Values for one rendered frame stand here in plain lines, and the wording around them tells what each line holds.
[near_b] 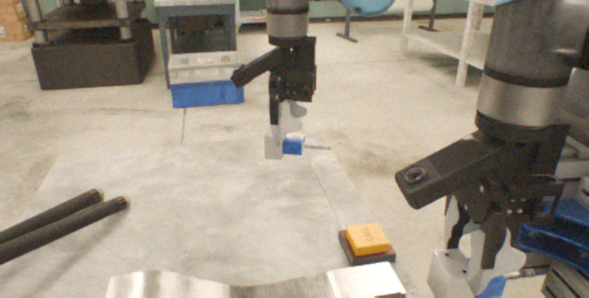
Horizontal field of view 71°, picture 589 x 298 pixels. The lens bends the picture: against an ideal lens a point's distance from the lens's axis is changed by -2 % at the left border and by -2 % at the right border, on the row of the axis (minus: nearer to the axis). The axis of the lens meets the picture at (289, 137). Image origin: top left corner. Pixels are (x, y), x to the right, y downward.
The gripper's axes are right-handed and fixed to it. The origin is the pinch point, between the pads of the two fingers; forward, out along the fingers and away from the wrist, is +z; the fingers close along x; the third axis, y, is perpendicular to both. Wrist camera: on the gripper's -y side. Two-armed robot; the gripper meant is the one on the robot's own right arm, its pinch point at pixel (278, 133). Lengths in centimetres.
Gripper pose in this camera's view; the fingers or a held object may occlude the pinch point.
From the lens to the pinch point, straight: 85.0
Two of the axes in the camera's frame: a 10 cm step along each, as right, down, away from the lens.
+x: 1.7, -4.3, 8.8
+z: 0.0, 9.0, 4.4
